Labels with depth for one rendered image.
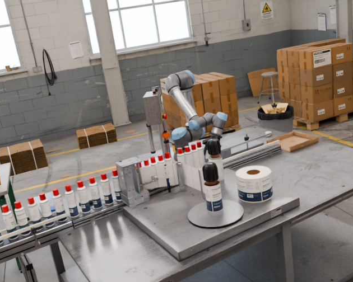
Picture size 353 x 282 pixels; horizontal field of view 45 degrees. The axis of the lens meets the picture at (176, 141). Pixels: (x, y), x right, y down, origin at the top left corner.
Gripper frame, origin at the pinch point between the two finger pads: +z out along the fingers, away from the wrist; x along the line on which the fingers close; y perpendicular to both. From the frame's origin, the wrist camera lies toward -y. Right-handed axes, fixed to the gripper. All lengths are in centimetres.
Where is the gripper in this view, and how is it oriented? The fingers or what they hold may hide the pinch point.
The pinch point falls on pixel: (205, 160)
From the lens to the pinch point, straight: 298.8
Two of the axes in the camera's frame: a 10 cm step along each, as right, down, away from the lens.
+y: 5.0, 1.9, -8.4
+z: -3.0, 9.5, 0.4
